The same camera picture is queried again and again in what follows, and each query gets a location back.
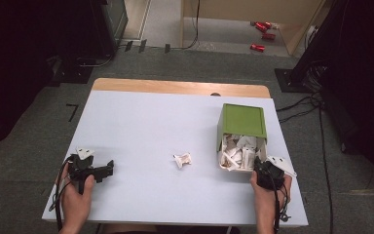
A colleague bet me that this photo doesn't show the white table cover sheet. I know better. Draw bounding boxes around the white table cover sheet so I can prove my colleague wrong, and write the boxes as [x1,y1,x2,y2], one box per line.
[41,90,309,227]

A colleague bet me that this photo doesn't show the black floor plate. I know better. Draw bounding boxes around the black floor plate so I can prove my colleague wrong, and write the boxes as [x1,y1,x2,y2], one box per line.
[49,61,94,88]

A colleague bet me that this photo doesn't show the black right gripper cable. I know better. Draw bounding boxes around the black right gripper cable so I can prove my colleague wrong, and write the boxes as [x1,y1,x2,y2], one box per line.
[272,179,292,234]

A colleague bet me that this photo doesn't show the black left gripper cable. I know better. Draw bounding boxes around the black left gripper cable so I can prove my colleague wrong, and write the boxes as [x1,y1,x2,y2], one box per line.
[54,155,75,232]

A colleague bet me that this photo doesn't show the black floor cables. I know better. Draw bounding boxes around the black floor cables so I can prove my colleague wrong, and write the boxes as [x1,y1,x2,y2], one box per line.
[275,58,336,234]

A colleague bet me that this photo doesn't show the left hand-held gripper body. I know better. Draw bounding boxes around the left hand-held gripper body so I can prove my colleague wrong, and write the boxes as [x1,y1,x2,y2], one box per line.
[66,147,96,195]

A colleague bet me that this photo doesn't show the black hanging cable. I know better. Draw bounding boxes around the black hanging cable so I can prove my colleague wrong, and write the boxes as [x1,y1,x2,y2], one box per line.
[169,0,202,51]

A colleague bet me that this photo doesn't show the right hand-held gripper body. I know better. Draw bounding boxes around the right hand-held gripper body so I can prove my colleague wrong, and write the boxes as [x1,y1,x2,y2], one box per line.
[254,155,297,192]

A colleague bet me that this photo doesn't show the white brown snack packet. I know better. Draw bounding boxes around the white brown snack packet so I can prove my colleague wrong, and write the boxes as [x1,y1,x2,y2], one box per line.
[171,151,193,170]

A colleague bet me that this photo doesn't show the black cabinet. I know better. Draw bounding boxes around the black cabinet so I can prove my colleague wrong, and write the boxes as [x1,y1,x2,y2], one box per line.
[89,0,130,59]

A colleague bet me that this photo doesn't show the light wooden cabinet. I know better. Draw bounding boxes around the light wooden cabinet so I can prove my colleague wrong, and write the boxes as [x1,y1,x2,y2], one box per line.
[180,0,326,57]

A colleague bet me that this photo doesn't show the pile of white packets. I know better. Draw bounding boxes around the pile of white packets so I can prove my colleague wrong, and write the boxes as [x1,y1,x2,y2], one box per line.
[218,133,268,171]

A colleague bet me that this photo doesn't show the person's left hand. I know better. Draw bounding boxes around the person's left hand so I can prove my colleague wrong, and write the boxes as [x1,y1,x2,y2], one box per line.
[59,165,96,229]

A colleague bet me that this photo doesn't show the black stand base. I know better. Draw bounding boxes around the black stand base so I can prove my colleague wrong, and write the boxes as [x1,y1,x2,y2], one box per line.
[274,67,307,95]

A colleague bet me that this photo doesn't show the green bin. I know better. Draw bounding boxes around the green bin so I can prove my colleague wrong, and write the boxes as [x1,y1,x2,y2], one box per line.
[216,102,269,173]

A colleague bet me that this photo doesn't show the person's leg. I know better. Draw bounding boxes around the person's leg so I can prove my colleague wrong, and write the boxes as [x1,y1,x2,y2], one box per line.
[101,223,159,234]

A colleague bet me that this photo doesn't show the person's right hand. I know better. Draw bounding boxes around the person's right hand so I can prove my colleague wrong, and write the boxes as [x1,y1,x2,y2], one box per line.
[249,171,293,212]

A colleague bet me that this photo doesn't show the wooden table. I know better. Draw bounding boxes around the wooden table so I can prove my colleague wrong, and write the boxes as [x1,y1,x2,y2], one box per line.
[92,77,272,99]

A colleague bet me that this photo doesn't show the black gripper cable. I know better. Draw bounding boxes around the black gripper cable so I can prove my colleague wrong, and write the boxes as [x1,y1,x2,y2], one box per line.
[54,155,75,232]
[272,179,292,234]

